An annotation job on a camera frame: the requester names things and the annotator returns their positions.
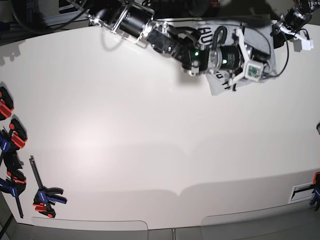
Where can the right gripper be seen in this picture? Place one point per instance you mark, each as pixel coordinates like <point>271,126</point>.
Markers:
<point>228,58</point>

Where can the small blue bar clamp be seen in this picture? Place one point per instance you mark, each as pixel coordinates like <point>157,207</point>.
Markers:
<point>45,198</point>

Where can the red black clamp top left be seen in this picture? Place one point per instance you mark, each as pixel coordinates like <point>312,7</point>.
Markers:
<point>6,104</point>

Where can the dark object at right edge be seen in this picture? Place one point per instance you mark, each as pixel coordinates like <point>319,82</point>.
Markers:
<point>318,128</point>

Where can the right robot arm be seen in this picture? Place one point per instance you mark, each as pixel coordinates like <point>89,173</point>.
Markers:
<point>181,43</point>

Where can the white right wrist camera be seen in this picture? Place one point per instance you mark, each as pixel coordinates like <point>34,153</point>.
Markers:
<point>251,70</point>

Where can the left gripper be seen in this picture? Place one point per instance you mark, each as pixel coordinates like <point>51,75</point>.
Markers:
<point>293,22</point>

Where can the blue red bar clamp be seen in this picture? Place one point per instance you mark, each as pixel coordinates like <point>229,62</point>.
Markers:
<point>12,140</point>

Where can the blue black bar clamp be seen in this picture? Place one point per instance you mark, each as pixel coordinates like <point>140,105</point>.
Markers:
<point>16,182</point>

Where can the blue clamp at right edge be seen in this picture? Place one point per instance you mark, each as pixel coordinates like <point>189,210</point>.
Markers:
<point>315,187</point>

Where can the grey T-shirt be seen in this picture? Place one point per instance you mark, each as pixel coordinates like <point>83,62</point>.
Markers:
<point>255,45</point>

